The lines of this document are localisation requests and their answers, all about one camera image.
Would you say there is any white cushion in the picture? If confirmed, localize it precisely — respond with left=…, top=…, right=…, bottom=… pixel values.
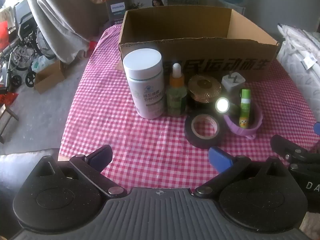
left=0, top=147, right=60, bottom=230

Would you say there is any white charger plug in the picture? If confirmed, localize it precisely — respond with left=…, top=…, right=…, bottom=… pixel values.
left=221, top=72, right=247, bottom=98

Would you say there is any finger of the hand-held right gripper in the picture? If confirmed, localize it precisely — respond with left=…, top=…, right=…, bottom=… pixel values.
left=271, top=121, right=320, bottom=165

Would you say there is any small cardboard box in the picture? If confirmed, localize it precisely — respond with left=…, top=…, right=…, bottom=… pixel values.
left=34, top=60, right=67, bottom=94

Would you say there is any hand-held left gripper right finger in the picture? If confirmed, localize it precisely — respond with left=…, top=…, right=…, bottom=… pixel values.
left=195, top=147, right=288, bottom=198

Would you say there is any green lip balm tube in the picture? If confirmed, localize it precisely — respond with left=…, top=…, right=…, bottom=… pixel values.
left=237, top=88, right=251, bottom=130

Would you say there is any red bag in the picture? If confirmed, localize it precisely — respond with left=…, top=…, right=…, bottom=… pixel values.
left=0, top=21, right=9, bottom=45

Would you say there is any white plastic bag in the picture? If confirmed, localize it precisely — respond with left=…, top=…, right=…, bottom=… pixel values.
left=31, top=55, right=55, bottom=73

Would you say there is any gold lid jar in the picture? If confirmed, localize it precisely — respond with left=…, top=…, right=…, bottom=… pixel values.
left=187, top=75, right=222, bottom=112

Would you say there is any purple plastic bowl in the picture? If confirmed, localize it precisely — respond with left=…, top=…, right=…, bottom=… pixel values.
left=223, top=97, right=263, bottom=140

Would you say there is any wooden stool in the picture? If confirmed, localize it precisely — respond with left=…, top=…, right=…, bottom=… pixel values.
left=0, top=92, right=19, bottom=144

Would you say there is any black tape roll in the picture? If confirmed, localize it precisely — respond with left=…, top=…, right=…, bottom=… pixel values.
left=185, top=114, right=227, bottom=148

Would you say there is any folded wheelchair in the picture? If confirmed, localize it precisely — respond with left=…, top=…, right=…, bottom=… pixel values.
left=0, top=0, right=57, bottom=88

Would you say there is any white supplement bottle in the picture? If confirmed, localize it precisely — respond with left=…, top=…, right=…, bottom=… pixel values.
left=123, top=49, right=165, bottom=119

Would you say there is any grey curtain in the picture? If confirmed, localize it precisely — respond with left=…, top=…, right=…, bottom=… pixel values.
left=24, top=0, right=105, bottom=64

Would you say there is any brown cardboard box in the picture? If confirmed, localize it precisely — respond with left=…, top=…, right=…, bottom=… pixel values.
left=118, top=5, right=280, bottom=83

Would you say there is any white quilted bedding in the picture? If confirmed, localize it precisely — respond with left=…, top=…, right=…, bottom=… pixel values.
left=276, top=22, right=320, bottom=120

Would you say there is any red checked tablecloth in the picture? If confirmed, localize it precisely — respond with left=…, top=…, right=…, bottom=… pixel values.
left=59, top=26, right=319, bottom=189

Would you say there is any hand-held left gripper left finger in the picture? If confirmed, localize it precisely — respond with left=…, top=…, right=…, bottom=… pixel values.
left=32, top=144, right=128, bottom=198

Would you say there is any white water dispenser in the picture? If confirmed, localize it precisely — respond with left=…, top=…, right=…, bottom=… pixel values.
left=226, top=1, right=247, bottom=14

